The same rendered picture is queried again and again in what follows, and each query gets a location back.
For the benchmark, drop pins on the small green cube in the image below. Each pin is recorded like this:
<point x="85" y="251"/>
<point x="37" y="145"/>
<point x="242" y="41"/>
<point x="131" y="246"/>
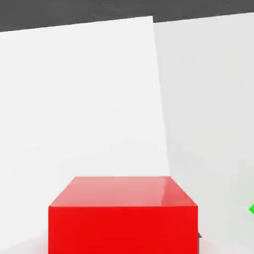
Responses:
<point x="252" y="209"/>

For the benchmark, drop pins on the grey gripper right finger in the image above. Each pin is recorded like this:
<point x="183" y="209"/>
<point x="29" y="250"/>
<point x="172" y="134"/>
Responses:
<point x="204" y="246"/>

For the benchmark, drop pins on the small red cube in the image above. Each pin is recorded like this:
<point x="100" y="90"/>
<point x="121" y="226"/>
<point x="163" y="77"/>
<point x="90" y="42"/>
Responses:
<point x="123" y="228"/>

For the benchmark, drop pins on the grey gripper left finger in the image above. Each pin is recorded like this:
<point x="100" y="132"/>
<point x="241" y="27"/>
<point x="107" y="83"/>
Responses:
<point x="39" y="247"/>

